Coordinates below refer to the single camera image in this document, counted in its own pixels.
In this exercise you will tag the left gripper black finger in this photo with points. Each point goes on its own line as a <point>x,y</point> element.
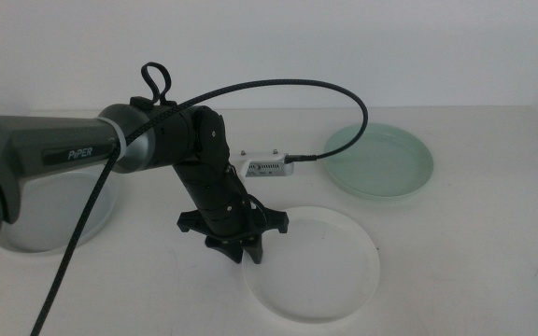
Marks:
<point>254,252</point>
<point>229,249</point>

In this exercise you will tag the white shallow bowl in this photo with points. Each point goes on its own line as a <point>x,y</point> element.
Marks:
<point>315,270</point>

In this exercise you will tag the pale green shallow bowl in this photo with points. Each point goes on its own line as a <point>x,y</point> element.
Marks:
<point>381,163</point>

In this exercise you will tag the grey shallow bowl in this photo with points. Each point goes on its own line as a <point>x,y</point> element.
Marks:
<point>54,214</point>

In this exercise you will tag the black left Piper arm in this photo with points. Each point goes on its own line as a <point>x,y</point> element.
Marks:
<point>26,140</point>

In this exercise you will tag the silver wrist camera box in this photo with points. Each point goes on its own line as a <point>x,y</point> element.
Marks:
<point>269,167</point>

